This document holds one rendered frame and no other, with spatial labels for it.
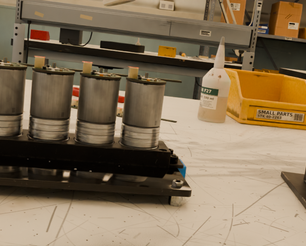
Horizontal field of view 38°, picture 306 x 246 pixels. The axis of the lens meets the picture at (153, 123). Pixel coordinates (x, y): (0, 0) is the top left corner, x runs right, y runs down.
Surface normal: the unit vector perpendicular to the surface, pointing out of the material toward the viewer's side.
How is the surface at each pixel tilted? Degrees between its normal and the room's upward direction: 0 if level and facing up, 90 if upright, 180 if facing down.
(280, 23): 89
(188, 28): 90
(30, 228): 0
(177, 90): 90
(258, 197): 0
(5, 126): 90
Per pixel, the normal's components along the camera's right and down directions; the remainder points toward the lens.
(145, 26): 0.01, 0.18
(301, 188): 0.12, -0.98
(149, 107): 0.28, 0.21
